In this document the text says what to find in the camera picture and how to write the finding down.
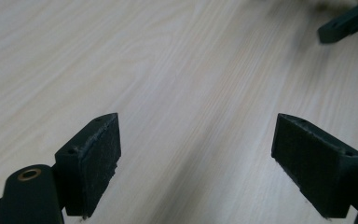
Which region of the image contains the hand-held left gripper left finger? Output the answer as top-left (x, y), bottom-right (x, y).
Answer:
top-left (54, 112), bottom-right (122, 218)

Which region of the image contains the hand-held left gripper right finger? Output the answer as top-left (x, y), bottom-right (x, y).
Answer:
top-left (270, 113), bottom-right (358, 219)

